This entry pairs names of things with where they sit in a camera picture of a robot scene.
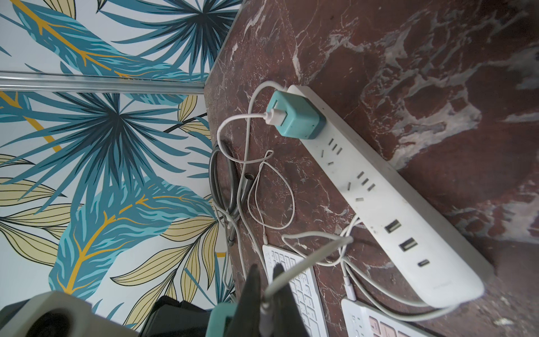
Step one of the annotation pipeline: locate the white wireless keyboard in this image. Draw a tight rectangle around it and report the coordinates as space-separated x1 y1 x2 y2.
262 245 329 337

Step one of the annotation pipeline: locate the white usb charging cable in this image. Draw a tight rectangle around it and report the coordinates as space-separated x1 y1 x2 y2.
215 79 460 323

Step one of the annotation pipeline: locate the white power strip cord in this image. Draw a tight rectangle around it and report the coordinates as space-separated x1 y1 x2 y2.
210 83 270 279

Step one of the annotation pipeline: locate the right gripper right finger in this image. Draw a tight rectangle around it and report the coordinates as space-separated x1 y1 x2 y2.
272 282 309 337

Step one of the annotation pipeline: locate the coiled black cable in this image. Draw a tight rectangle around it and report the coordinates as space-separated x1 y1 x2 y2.
208 142 241 247

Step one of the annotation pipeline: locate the pink keyboard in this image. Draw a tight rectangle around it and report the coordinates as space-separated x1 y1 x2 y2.
341 299 432 337

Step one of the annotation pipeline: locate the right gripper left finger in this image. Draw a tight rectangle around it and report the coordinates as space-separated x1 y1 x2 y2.
226 265 261 337

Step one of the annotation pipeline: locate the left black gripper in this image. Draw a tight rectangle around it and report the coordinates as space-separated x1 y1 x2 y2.
139 296 211 337

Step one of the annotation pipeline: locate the teal charger plug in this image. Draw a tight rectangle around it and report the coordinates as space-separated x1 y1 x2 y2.
264 91 326 140
205 303 237 337

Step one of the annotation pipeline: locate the white power strip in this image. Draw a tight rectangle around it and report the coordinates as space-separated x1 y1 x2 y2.
287 86 494 308

